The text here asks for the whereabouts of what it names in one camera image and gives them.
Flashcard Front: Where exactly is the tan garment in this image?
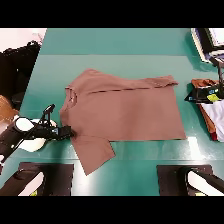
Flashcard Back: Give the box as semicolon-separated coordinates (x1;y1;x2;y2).
0;94;20;124

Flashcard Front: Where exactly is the black garment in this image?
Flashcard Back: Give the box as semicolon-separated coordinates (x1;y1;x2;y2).
0;40;42;111

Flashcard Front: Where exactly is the red garment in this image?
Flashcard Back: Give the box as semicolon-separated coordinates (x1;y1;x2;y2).
209;131;219;142

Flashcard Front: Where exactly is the brown T-shirt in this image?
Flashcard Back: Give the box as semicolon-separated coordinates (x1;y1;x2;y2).
59;68;187;177

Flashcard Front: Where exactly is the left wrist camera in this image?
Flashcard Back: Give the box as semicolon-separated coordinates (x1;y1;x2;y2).
39;103;57;127

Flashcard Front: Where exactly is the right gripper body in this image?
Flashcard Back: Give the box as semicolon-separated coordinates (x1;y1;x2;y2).
183;84;222;104

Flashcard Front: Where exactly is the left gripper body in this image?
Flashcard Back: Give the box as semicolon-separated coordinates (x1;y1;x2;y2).
49;124;77;141

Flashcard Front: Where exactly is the white T-shirt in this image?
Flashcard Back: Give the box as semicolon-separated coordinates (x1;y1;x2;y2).
200;99;224;143

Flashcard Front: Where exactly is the cream white garment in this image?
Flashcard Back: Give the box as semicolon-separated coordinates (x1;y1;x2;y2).
13;114;58;154

